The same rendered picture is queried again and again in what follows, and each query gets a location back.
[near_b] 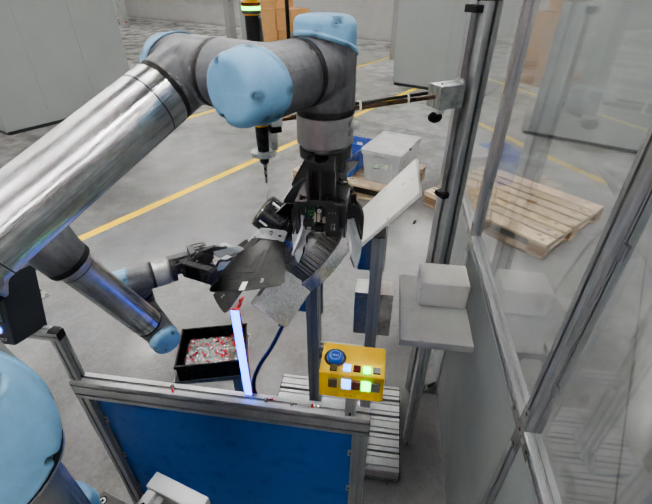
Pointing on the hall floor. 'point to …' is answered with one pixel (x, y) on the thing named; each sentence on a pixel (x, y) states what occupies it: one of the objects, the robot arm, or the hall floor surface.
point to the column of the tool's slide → (488, 26)
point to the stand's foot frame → (381, 453)
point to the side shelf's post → (416, 394)
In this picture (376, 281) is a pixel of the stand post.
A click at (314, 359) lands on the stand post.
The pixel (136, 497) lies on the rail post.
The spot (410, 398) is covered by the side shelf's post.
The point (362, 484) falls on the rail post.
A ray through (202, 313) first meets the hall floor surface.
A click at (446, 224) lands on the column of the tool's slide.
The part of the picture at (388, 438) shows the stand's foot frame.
